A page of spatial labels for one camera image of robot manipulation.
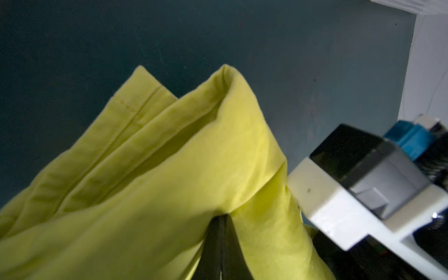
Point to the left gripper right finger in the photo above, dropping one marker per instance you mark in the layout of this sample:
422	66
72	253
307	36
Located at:
234	266

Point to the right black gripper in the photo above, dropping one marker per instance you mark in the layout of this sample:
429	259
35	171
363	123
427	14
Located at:
369	260

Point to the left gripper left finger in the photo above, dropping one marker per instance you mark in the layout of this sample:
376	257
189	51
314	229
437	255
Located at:
209	266

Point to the yellow long pants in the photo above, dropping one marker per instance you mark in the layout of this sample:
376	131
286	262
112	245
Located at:
132	199

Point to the green table mat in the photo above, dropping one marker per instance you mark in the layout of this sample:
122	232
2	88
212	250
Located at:
312	65

